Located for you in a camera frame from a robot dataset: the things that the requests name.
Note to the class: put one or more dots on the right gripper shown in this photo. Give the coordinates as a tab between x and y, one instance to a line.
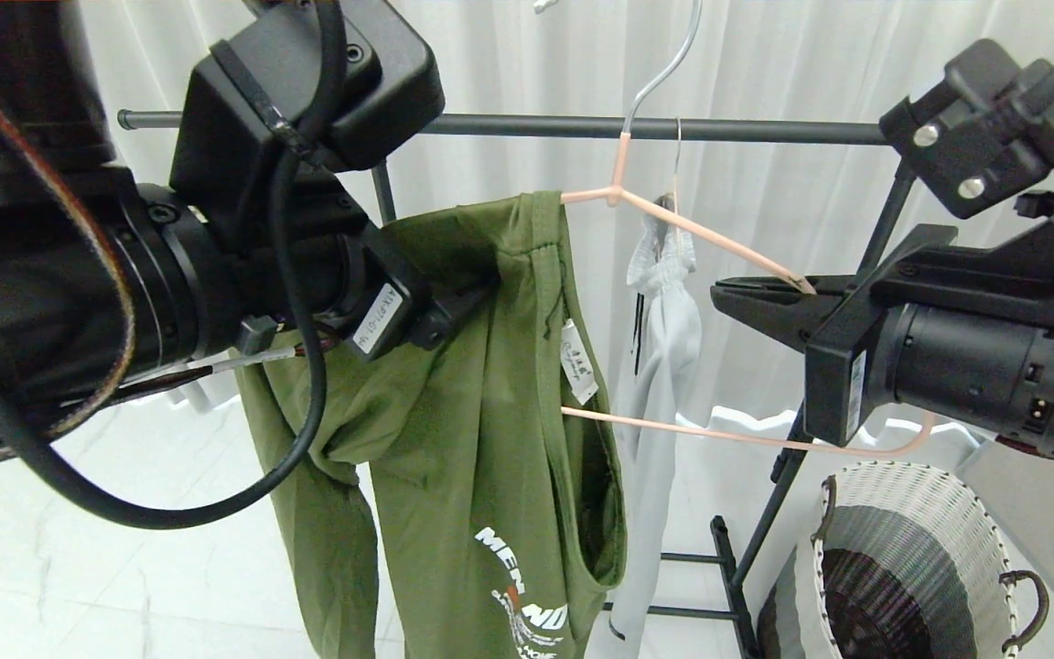
966	366

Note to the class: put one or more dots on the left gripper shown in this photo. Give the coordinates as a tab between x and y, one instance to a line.
307	275

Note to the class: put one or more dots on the pink clothes hanger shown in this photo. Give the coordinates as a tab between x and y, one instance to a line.
719	243
679	183

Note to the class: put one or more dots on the green long-sleeved shirt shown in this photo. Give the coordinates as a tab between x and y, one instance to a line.
472	439

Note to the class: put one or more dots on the pale grey shorts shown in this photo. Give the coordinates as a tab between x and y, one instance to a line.
664	366

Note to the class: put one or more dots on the black clothes rack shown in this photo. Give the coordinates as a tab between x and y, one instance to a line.
536	126

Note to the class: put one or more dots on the white laundry basket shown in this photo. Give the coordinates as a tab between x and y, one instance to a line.
911	513

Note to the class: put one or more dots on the white curtain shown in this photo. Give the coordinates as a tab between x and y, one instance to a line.
783	73

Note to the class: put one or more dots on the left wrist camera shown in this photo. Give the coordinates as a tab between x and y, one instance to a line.
307	91

